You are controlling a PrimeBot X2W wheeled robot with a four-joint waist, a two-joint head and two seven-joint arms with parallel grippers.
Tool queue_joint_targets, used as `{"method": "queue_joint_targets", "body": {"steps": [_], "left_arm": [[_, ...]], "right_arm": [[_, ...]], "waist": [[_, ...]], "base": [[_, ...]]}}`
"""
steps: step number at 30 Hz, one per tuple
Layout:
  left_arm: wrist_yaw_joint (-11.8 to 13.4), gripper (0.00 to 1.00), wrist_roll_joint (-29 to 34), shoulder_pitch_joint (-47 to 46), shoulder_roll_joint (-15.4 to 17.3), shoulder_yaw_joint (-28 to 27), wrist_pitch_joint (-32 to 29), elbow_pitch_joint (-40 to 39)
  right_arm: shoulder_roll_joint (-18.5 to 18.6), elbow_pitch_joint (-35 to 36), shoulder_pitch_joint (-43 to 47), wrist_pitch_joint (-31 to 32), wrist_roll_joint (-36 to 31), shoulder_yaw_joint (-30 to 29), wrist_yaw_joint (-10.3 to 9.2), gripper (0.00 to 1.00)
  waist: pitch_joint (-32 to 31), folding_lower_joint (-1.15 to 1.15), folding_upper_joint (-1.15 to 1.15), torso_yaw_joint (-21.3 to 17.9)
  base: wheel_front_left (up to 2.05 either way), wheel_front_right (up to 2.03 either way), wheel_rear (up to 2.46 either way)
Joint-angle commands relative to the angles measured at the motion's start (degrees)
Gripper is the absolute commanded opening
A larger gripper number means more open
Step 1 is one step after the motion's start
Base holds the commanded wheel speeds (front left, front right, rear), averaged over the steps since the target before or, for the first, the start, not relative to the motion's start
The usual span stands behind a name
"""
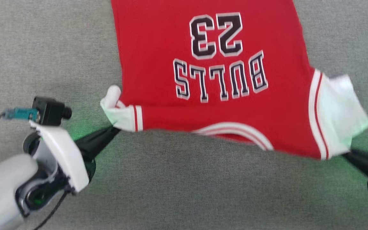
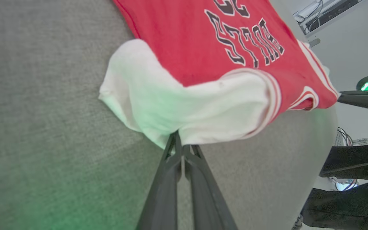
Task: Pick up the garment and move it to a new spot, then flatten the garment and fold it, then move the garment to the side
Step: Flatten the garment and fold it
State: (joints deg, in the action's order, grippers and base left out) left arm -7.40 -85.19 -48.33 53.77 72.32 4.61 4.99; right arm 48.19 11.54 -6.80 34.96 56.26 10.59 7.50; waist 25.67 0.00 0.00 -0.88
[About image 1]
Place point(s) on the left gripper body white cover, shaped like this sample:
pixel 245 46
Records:
pixel 65 156

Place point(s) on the grey fabric sofa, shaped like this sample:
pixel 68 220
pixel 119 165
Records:
pixel 43 48

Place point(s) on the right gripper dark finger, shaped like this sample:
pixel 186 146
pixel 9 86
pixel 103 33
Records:
pixel 367 161

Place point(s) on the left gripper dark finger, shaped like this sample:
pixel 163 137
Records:
pixel 96 142

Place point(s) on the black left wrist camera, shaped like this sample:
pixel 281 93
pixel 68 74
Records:
pixel 49 111

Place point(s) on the red white Bulls jersey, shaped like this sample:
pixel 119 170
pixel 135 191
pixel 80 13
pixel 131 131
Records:
pixel 171 32

